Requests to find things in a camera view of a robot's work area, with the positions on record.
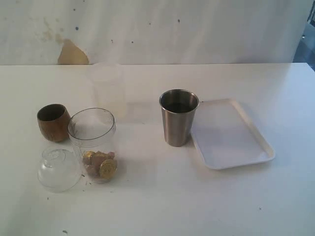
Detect stainless steel tumbler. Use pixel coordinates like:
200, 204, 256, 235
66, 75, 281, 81
159, 89, 199, 147

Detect coins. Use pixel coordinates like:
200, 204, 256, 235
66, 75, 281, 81
82, 150, 118, 181

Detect brown wooden cup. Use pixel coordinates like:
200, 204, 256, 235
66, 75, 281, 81
37, 104, 70, 143

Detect clear plastic shaker jar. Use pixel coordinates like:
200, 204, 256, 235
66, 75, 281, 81
67, 108, 116, 183

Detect clear dome shaker lid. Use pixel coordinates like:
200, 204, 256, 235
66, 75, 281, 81
37, 146, 82, 193

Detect translucent frosted plastic cup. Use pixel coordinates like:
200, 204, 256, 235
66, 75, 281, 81
87, 62, 127, 119

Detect white rectangular tray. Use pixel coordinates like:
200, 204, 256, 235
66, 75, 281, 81
191, 99, 275, 170

